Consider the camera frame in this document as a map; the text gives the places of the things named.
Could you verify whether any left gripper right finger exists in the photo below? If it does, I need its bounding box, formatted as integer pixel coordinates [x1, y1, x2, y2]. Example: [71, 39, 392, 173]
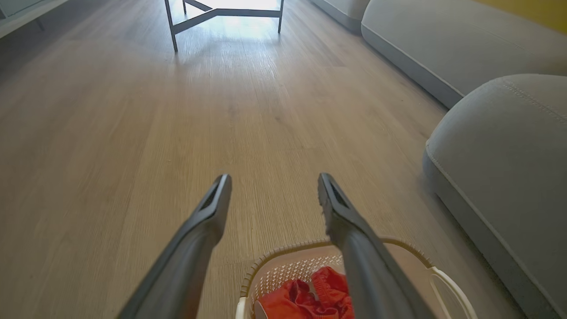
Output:
[317, 172, 437, 319]

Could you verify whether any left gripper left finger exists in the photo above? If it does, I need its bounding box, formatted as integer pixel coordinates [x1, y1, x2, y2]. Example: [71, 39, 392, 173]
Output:
[117, 174, 233, 319]

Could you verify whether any red clothing piece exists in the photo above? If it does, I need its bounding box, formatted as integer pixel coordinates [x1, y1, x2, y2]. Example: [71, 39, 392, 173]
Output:
[257, 266, 355, 319]

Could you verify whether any cream plastic laundry basket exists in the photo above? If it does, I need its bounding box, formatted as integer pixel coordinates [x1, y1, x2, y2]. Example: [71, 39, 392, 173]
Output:
[236, 238, 478, 319]

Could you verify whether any grey rounded sofa seat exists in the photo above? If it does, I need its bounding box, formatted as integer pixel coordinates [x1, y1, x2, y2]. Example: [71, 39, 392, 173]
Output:
[423, 74, 567, 319]

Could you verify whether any grey long sofa cushion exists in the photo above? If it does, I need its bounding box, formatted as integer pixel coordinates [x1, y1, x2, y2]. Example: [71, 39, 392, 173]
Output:
[361, 0, 567, 109]

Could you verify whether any grey sofa end section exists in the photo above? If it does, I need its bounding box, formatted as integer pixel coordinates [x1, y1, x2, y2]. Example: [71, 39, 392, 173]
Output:
[310, 0, 370, 32]

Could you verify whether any dark metal table frame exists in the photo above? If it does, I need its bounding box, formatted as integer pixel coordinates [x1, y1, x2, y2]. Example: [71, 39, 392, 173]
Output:
[164, 0, 284, 53]

